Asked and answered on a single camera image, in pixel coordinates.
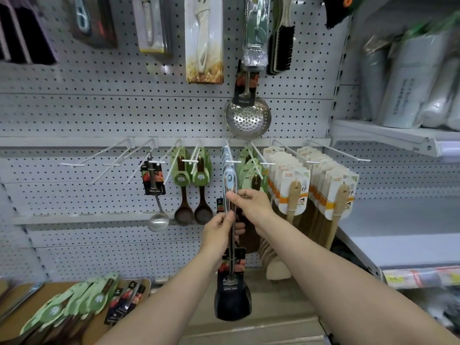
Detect person's right hand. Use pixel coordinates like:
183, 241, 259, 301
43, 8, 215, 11
225, 189, 276, 236

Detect person's left hand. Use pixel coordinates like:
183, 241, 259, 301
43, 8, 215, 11
199, 211, 247, 263

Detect small steel ladle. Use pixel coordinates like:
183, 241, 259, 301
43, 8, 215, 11
140, 154, 170, 233

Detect bundle of carded steel utensils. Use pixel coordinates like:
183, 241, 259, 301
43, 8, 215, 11
104, 280, 147, 327

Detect row of dark spoons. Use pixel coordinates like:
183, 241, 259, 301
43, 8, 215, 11
0, 272, 119, 345

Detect person's left forearm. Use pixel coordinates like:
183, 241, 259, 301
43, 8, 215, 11
95, 247, 223, 345

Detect person's right forearm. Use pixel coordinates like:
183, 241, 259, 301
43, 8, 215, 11
258, 215, 460, 345

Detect grey store shelf unit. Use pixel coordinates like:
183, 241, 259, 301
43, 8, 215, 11
329, 0, 460, 345

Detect flat cardboard box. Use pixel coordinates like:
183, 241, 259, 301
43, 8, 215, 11
179, 269, 324, 324

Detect large steel skimmer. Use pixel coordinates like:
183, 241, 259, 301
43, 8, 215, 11
223, 60, 272, 140

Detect slim grey cup pack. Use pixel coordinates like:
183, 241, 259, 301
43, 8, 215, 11
359, 35, 391, 121

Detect clear pack green insert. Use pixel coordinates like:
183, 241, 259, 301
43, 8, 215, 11
241, 0, 271, 69

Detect white knife in package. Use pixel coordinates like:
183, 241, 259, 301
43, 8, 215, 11
184, 0, 224, 85

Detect row of red yellow labels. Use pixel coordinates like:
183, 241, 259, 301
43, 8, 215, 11
382, 267, 460, 290

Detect assorted packaged goods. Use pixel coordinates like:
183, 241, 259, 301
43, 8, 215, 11
413, 289, 460, 334

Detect slim white roll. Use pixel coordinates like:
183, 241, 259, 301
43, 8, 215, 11
418, 57, 460, 128

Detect pale boxed pack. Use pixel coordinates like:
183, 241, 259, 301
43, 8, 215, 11
132, 0, 170, 54

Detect black orange tool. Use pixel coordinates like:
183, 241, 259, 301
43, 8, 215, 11
322, 0, 360, 30

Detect thick white roll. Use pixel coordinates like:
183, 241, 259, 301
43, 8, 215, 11
447, 96, 460, 132

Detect dark hanging pack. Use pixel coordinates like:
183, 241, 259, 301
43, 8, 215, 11
63, 0, 118, 49

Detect black flat brush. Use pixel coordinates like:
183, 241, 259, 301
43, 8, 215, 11
0, 3, 28, 63
16, 0, 58, 66

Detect black brush white handle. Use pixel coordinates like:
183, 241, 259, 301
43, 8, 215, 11
266, 0, 296, 76

